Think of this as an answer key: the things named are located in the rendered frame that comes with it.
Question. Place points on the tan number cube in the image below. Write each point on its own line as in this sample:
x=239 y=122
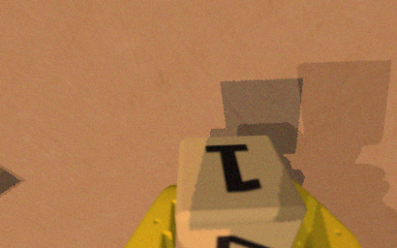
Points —
x=235 y=192

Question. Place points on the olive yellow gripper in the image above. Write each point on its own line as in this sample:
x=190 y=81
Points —
x=319 y=229

